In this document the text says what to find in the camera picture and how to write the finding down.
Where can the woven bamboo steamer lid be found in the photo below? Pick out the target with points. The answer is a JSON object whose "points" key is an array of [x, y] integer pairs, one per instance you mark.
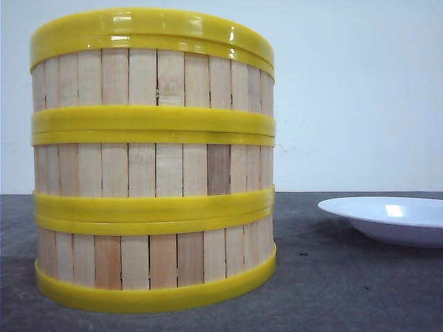
{"points": [[156, 28]]}

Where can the white plate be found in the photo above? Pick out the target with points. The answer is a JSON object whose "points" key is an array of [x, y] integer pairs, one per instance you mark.
{"points": [[402, 221]]}

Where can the bamboo steamer basket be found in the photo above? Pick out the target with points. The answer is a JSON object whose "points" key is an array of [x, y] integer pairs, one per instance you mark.
{"points": [[120, 187], [154, 273], [91, 87]]}

